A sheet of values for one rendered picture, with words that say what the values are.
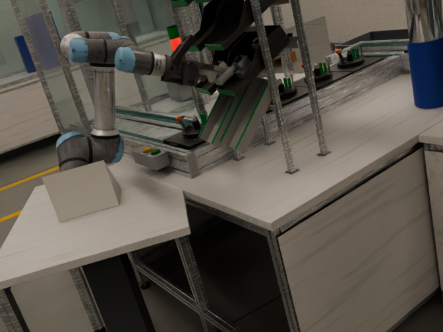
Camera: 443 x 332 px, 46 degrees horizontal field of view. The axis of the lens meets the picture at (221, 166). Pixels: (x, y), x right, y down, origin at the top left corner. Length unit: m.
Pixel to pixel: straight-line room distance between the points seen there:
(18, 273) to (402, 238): 1.37
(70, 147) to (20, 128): 4.97
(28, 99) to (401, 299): 5.72
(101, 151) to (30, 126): 4.97
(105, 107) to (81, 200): 0.39
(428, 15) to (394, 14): 4.90
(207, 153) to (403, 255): 0.86
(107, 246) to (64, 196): 0.38
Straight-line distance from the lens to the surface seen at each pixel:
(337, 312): 1.94
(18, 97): 7.08
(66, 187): 2.06
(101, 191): 2.05
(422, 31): 2.25
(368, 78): 2.73
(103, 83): 2.16
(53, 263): 1.81
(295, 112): 2.38
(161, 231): 1.74
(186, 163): 2.07
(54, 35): 2.87
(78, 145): 2.19
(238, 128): 1.93
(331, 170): 1.86
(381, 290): 2.09
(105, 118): 2.18
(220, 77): 1.80
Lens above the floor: 1.60
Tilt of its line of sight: 20 degrees down
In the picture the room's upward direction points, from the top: 15 degrees counter-clockwise
